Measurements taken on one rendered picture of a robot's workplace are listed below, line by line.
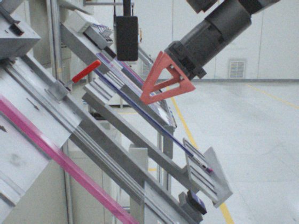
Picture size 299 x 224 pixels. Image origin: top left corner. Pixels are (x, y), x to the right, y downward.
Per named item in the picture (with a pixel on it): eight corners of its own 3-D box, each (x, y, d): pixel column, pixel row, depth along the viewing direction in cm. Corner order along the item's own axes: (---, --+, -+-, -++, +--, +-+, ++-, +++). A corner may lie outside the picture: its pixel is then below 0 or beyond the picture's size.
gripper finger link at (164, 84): (129, 81, 48) (172, 42, 46) (132, 76, 55) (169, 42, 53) (156, 111, 49) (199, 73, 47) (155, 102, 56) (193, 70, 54)
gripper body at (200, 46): (169, 48, 41) (209, 13, 40) (165, 47, 51) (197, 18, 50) (198, 82, 43) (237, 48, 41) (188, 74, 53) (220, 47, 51)
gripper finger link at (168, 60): (126, 87, 41) (176, 42, 39) (129, 81, 48) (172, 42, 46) (158, 122, 42) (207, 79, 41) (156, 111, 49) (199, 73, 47)
